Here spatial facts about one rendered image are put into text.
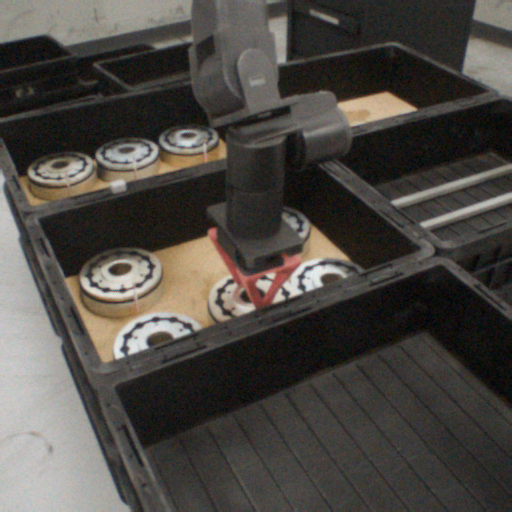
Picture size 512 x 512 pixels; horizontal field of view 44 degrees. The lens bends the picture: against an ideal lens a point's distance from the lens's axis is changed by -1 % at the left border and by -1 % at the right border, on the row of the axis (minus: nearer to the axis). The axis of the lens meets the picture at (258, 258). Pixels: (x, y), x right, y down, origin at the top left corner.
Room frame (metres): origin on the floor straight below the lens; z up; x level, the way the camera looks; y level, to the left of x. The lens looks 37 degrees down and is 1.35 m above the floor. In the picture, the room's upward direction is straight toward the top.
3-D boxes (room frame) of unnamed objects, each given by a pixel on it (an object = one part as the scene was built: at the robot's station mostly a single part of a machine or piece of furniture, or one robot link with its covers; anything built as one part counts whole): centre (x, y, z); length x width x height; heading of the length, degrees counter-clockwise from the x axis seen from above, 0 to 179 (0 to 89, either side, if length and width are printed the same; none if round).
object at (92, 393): (0.60, 0.04, 0.87); 0.40 x 0.30 x 0.11; 118
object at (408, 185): (0.79, -0.31, 0.87); 0.40 x 0.30 x 0.11; 118
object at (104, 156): (0.93, 0.22, 0.86); 0.10 x 0.10 x 0.01
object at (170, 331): (0.49, 0.11, 0.86); 0.05 x 0.05 x 0.01
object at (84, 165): (0.88, 0.31, 0.86); 0.10 x 0.10 x 0.01
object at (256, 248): (0.54, 0.00, 1.00); 0.10 x 0.07 x 0.07; 28
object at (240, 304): (0.54, 0.01, 0.88); 0.05 x 0.05 x 0.01
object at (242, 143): (0.55, 0.00, 1.06); 0.07 x 0.06 x 0.07; 125
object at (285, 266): (0.53, 0.00, 0.93); 0.07 x 0.07 x 0.09; 28
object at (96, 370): (0.60, 0.04, 0.92); 0.40 x 0.30 x 0.02; 118
